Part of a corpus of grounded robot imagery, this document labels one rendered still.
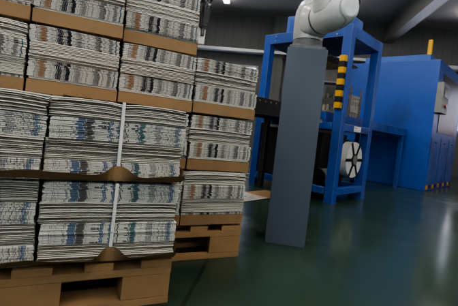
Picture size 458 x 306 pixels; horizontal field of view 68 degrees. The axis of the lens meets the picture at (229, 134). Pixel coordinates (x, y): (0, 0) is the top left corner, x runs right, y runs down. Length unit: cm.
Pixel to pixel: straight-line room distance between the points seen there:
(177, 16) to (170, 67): 20
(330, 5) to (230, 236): 111
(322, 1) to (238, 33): 707
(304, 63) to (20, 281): 143
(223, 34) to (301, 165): 721
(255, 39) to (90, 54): 748
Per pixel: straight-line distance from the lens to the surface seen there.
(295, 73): 175
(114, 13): 133
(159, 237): 110
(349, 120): 353
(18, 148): 101
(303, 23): 182
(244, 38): 865
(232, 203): 149
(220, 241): 152
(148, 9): 139
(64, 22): 132
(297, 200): 176
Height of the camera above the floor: 57
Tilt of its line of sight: 1 degrees down
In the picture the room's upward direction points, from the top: 7 degrees clockwise
